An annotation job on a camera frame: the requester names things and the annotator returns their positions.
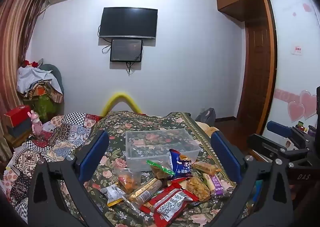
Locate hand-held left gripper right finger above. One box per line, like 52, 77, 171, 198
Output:
210, 131, 293, 227

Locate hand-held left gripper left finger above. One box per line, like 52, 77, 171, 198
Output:
27, 129, 113, 227

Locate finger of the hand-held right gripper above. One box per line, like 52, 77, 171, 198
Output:
266, 120, 310, 142
247, 133, 310, 165

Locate purple label bar packet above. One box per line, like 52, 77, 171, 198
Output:
202, 173, 226, 196

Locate clear orange snack packet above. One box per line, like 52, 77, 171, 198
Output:
116, 167, 137, 193

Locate clear plastic container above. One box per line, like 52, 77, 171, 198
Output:
125, 128, 202, 173

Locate blue snack packet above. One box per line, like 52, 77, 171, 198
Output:
169, 149, 193, 180

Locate gold biscuit packet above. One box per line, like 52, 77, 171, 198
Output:
127, 178, 163, 204

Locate green-edged clear snack packet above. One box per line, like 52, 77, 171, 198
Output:
146, 159, 175, 180

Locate brown wrapped snack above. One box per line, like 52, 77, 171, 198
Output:
192, 161, 222, 175

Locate pink heart stickers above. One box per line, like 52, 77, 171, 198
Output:
287, 90, 318, 123

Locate beige blanket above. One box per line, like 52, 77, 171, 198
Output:
197, 121, 221, 138

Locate patchwork quilt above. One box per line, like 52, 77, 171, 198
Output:
0, 112, 103, 219

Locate yellow nut packet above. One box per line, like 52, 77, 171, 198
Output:
186, 176, 211, 202

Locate small white snack packet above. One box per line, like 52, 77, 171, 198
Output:
100, 184, 127, 207

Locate grey bag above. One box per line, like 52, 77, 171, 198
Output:
195, 108, 216, 125

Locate white sliding wardrobe door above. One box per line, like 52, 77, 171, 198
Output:
262, 0, 320, 140

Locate yellow foam tube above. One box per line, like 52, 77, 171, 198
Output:
100, 92, 143, 117

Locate green floral blanket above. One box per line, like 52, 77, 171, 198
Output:
57, 111, 253, 227

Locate wooden wardrobe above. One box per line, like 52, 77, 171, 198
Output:
215, 0, 310, 135

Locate green bag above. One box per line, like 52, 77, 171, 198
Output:
32, 95, 57, 123

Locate pink toy rabbit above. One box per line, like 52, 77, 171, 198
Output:
27, 110, 43, 140

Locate red snack packet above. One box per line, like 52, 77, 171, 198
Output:
140, 182, 200, 223

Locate grey box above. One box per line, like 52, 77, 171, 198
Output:
7, 119, 33, 138

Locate red box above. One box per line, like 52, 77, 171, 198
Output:
3, 105, 32, 127

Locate grey chair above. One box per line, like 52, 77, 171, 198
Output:
39, 63, 65, 98

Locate pile of clothes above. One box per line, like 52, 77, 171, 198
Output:
16, 60, 64, 104

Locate striped brown curtain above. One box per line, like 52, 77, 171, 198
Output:
0, 0, 50, 147

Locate small black wall monitor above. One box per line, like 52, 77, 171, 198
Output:
110, 39, 143, 63

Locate black wall television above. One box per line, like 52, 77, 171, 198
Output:
99, 7, 158, 41

